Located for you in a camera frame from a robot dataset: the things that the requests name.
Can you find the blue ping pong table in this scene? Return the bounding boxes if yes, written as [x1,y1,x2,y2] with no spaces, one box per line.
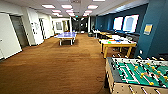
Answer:
[54,31,78,46]

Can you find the grey elevator door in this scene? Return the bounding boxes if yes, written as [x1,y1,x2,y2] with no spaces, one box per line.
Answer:
[9,15,30,50]

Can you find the yellow framed wall sign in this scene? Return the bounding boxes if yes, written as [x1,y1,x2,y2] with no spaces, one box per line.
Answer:
[143,23,154,36]

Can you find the small white-legged table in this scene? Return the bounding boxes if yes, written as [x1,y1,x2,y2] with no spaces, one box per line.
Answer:
[92,29,101,39]

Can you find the yellow side table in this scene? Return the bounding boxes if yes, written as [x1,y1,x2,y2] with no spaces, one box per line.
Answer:
[99,31,114,39]

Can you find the green foosball table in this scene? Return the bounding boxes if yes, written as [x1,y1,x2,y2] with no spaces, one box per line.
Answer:
[104,55,168,94]

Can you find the rectangular ceiling light panel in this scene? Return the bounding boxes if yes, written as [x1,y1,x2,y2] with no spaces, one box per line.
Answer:
[41,3,56,10]
[60,3,74,10]
[51,9,62,14]
[87,4,100,10]
[83,9,94,15]
[64,9,75,14]

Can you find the white wall notice papers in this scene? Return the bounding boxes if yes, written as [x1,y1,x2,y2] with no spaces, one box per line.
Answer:
[30,22,38,35]

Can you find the white room door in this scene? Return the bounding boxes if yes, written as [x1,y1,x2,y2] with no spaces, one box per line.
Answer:
[0,12,23,61]

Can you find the bright wall window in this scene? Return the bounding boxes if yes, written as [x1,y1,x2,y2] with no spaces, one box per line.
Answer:
[122,13,140,34]
[112,16,125,32]

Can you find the yellow wooden gaming table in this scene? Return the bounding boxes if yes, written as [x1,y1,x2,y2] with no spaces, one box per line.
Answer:
[98,37,138,60]

